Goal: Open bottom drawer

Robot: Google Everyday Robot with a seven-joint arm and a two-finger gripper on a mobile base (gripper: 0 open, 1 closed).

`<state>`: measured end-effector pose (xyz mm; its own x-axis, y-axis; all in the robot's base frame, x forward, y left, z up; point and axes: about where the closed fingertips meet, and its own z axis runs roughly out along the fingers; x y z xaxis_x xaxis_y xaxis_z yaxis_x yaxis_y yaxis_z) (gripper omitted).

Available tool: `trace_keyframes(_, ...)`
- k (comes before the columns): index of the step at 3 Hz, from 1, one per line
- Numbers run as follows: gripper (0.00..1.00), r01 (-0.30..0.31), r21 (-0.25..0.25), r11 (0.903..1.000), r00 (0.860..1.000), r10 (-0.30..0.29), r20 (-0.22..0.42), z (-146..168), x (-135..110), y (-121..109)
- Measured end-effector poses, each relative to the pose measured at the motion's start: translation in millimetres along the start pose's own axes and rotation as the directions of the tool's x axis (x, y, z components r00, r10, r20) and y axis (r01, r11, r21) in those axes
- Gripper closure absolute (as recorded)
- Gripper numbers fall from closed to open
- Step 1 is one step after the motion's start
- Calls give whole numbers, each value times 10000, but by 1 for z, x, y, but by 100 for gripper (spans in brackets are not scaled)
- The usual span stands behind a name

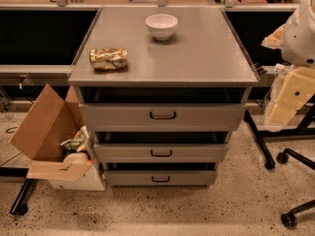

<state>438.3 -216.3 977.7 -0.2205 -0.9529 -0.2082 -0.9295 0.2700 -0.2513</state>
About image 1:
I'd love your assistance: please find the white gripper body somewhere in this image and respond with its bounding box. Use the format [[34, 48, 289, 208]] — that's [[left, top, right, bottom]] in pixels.
[[275, 67, 315, 111]]

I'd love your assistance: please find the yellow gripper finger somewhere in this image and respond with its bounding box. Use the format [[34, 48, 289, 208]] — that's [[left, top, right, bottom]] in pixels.
[[268, 104, 296, 125]]

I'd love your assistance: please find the grey bottom drawer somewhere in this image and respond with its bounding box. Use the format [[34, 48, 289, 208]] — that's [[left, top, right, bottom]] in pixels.
[[105, 171, 217, 187]]

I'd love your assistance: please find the grey drawer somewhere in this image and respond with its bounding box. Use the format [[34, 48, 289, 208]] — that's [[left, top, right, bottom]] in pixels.
[[105, 171, 217, 187], [79, 103, 245, 132], [94, 144, 228, 163]]

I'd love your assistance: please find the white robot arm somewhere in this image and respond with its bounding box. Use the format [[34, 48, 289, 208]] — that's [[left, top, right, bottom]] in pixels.
[[262, 0, 315, 132]]

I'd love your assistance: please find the grey drawer cabinet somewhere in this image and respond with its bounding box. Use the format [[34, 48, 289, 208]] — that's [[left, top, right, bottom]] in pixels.
[[69, 7, 258, 175]]

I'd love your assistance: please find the grey top drawer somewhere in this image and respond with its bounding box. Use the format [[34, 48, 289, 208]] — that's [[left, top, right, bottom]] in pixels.
[[79, 103, 245, 132]]

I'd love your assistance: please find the grey middle drawer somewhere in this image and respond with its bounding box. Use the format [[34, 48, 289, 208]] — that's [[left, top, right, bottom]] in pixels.
[[94, 144, 228, 163]]

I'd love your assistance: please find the black office chair base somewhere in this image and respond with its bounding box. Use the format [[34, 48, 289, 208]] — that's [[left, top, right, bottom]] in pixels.
[[276, 147, 315, 229]]

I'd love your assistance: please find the white ceramic bowl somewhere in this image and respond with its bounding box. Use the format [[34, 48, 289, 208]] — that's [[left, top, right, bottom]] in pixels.
[[145, 14, 178, 40]]

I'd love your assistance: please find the gold crumpled snack bag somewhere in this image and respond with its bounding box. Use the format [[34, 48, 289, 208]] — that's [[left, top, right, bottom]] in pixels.
[[90, 47, 128, 71]]

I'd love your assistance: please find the green snack packet in box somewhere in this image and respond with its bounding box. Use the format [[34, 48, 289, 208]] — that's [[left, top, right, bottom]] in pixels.
[[60, 126, 89, 152]]

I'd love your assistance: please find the white round object in box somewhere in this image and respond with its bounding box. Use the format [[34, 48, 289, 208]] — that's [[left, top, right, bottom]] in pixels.
[[63, 152, 89, 164]]

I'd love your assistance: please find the brown cardboard box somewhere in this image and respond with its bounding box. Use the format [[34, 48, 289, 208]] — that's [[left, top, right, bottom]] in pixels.
[[10, 86, 105, 191]]

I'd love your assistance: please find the black left stand foot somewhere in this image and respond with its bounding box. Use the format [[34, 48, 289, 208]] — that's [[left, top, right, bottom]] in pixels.
[[9, 179, 34, 215]]

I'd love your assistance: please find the black table leg frame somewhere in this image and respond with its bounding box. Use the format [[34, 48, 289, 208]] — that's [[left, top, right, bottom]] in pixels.
[[244, 106, 315, 170]]

